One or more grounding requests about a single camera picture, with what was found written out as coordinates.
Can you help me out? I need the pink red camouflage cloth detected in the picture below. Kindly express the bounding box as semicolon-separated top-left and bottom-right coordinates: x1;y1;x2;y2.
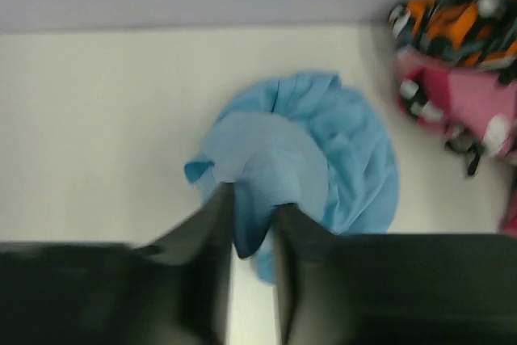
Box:
393;48;517;237

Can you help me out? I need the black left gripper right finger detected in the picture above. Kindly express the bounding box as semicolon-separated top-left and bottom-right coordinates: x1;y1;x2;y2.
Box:
272;205;516;344

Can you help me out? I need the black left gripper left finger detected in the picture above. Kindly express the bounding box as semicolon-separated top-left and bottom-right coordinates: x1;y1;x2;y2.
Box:
1;184;234;344

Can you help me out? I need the light blue cloth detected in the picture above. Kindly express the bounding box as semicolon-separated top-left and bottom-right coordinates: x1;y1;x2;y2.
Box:
184;72;399;283

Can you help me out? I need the orange black camouflage cloth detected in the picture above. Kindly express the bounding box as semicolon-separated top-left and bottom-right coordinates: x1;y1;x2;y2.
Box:
388;0;516;84

